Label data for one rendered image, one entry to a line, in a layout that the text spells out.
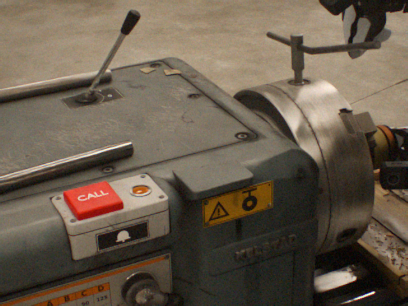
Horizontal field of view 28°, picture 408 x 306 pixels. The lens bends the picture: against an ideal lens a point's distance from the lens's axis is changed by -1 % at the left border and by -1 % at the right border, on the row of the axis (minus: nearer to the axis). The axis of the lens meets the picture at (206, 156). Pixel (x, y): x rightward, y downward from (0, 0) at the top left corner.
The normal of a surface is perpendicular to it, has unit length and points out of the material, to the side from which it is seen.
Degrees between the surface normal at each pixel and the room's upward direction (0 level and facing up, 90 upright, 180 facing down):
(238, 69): 0
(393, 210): 0
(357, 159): 62
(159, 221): 90
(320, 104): 22
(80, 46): 0
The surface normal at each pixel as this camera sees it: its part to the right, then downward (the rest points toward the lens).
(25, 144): -0.03, -0.88
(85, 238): 0.44, 0.41
